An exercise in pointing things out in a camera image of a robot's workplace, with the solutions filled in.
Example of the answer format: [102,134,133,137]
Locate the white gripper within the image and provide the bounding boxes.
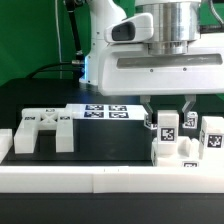
[98,36,224,123]

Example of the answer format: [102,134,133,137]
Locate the white thin cable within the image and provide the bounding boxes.
[54,0,64,80]

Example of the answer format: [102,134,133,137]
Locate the white chair seat part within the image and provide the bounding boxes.
[151,136,224,168]

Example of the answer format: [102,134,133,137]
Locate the white tagged cube near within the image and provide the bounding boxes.
[144,114,157,130]

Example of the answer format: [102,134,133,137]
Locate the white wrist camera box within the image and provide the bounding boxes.
[104,13,154,43]

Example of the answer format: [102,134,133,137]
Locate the white front fence rail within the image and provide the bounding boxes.
[0,166,224,193]

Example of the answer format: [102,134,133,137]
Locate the white left fence block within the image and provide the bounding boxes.
[0,129,13,163]

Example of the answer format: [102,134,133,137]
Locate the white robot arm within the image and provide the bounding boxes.
[65,0,224,114]

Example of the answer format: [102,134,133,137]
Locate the white tagged cube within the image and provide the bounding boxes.
[182,111,198,129]
[144,114,157,130]

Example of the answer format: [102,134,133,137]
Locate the white chair back frame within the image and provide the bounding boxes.
[14,108,74,154]

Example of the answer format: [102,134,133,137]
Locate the white tag plate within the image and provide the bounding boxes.
[66,104,146,121]

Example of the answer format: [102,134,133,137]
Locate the black cable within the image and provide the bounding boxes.
[25,0,86,80]

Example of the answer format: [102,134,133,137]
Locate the white tagged cube far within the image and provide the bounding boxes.
[182,111,198,129]

